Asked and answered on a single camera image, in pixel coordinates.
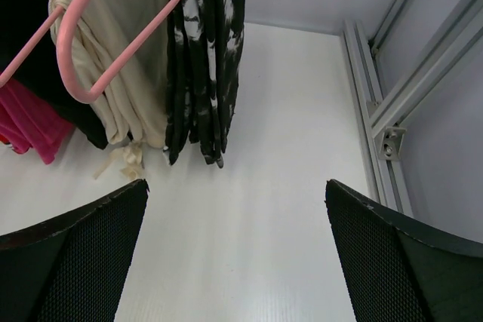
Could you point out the pink trousers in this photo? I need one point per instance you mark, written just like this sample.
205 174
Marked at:
28 122

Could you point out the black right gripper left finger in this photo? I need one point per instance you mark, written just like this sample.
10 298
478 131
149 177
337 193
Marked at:
73 267

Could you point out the pink plastic hanger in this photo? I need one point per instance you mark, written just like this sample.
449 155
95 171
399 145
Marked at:
65 36

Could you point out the aluminium frame post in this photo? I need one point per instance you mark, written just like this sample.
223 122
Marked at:
419 47

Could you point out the black white patterned trousers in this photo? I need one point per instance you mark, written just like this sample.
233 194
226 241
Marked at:
205 43

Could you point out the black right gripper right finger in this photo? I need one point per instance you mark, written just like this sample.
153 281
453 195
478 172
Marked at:
399 269

